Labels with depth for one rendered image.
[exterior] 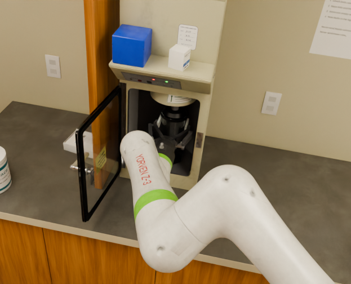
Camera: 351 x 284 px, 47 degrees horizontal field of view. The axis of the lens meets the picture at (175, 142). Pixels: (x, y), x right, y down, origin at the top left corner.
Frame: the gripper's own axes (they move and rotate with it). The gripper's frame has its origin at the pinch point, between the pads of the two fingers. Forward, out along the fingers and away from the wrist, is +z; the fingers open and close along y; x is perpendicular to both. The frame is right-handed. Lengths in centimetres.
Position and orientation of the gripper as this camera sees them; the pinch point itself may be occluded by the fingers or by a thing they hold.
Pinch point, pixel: (173, 121)
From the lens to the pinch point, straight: 156.1
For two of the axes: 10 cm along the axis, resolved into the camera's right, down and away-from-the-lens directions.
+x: -0.8, 7.9, 6.0
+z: 1.9, -5.8, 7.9
